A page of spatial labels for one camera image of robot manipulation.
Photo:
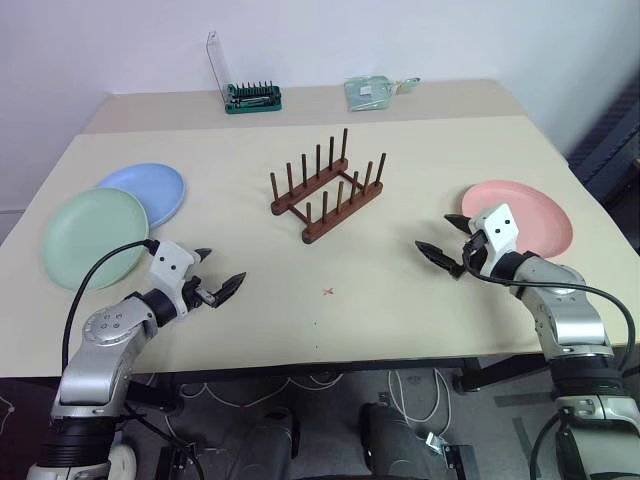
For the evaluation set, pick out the wooden dish rack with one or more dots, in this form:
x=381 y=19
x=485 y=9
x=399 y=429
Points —
x=325 y=192

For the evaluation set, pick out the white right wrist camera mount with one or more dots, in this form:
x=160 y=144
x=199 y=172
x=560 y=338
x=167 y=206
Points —
x=497 y=227

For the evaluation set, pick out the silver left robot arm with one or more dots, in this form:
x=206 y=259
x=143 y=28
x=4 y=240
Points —
x=102 y=345

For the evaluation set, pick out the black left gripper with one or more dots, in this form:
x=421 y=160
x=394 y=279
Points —
x=196 y=292

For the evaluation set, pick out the green round plate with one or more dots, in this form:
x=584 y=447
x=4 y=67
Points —
x=95 y=237

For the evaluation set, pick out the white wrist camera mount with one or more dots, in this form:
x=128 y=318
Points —
x=497 y=227
x=169 y=260

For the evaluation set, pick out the white caster wheel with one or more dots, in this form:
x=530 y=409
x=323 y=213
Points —
x=124 y=459

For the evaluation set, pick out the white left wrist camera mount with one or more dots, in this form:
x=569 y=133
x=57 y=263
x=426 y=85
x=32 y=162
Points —
x=169 y=260

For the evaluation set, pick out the dark rounded shape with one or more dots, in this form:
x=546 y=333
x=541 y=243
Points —
x=395 y=440
x=267 y=442

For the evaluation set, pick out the small light green scoop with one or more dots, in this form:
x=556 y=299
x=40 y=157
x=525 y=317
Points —
x=409 y=84

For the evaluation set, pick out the pink-red round plate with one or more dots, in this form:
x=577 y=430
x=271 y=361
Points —
x=542 y=212

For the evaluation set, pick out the blue round plate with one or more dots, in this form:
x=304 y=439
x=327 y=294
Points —
x=157 y=192

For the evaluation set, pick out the black floor bracket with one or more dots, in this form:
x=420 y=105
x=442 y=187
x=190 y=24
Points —
x=452 y=452

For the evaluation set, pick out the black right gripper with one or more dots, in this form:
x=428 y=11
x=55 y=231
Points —
x=477 y=250

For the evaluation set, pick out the black table leg frame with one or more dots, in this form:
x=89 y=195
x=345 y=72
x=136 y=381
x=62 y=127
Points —
x=500 y=372

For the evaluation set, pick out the green screwdriver bit case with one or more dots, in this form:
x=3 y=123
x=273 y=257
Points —
x=252 y=99

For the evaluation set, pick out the light green plastic package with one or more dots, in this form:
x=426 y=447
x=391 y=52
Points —
x=369 y=92

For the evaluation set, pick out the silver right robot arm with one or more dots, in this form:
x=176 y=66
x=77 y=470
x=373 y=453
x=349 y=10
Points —
x=565 y=320

